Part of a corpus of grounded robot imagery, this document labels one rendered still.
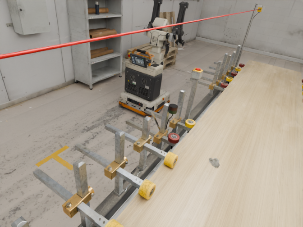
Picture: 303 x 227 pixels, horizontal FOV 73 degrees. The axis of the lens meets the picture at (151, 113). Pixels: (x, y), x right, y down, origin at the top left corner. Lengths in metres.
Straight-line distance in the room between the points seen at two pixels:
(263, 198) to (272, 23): 7.91
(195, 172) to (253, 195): 0.32
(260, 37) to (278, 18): 0.76
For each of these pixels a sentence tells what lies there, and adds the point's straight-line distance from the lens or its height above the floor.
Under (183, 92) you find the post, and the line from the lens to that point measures 1.58.
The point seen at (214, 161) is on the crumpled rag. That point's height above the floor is 0.92.
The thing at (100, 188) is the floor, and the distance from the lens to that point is 2.25.
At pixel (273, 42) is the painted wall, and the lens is 8.90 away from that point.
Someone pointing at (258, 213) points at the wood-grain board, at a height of 0.90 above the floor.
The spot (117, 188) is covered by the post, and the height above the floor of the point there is 0.76.
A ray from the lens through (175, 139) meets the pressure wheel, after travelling 1.42.
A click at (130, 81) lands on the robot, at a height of 0.50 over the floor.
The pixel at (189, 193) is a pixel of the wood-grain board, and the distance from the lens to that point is 1.14.
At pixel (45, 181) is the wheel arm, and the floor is 0.96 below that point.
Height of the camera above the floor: 1.78
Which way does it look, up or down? 32 degrees down
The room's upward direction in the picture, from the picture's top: 7 degrees clockwise
